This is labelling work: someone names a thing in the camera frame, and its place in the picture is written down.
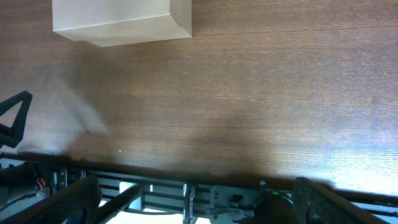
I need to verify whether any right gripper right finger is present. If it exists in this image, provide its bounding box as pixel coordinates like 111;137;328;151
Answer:
292;177;392;224

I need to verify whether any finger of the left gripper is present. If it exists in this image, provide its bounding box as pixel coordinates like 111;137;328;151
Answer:
1;91;33;148

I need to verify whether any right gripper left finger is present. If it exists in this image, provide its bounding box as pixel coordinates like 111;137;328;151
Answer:
1;175;102;224

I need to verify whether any brown cardboard box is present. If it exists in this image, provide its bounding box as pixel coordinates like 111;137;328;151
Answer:
52;0;193;47

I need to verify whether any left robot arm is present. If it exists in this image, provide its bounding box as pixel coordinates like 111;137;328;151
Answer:
1;91;70;221

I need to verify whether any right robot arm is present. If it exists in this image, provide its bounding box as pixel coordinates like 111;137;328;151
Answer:
3;175;383;224

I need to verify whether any black aluminium frame rail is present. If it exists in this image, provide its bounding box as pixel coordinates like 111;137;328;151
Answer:
0;152;398;224

